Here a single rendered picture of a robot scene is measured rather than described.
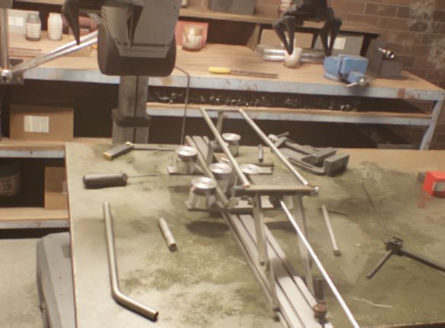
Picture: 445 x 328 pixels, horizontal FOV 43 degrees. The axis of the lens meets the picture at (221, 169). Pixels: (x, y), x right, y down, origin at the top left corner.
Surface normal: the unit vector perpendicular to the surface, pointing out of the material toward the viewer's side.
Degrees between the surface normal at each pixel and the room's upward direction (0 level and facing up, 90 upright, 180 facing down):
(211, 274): 0
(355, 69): 90
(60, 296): 0
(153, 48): 90
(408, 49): 90
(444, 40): 90
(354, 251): 0
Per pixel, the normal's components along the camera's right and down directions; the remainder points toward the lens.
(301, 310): 0.13, -0.91
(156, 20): 0.38, 0.42
